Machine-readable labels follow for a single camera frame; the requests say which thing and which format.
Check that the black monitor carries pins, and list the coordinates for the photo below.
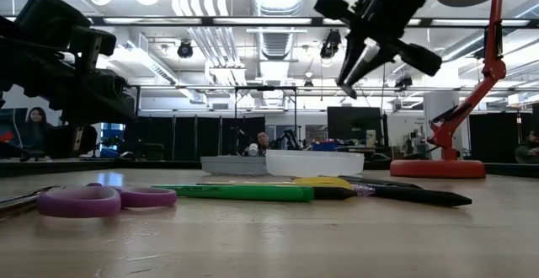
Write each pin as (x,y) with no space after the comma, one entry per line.
(353,124)

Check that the blue storage box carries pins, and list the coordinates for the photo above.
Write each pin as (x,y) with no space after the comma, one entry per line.
(326,146)

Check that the black metal table frame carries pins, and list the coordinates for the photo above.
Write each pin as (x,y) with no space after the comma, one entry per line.
(147,164)

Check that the red desk lamp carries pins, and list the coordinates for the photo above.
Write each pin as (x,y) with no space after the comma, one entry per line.
(438,169)

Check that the black ceiling camera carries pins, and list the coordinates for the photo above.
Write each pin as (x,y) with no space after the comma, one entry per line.
(331,44)
(185,49)

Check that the translucent plastic supply box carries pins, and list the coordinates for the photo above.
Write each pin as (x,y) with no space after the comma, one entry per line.
(313,163)

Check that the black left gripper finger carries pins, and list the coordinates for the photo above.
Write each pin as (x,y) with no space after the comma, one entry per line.
(101,99)
(86,48)

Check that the background black robot arm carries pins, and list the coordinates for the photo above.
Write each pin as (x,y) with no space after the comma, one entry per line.
(288,139)

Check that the green highlighter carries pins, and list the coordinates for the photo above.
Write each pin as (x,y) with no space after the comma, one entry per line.
(240,193)

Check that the black partition screen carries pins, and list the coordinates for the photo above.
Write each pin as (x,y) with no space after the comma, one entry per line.
(497,137)

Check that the yellow highlighter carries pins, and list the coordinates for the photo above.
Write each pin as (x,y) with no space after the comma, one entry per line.
(322,181)

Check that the thin black pen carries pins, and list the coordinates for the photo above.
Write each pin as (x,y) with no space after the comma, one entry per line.
(379,181)

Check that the white cup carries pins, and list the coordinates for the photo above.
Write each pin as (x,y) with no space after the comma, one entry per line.
(252,149)

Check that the person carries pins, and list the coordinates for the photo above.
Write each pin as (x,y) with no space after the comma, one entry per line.
(263,141)
(35,130)
(528,149)

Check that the black metal stand frame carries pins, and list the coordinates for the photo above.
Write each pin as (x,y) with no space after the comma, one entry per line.
(265,88)

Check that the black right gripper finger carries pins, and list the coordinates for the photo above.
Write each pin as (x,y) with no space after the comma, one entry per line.
(351,57)
(366,69)

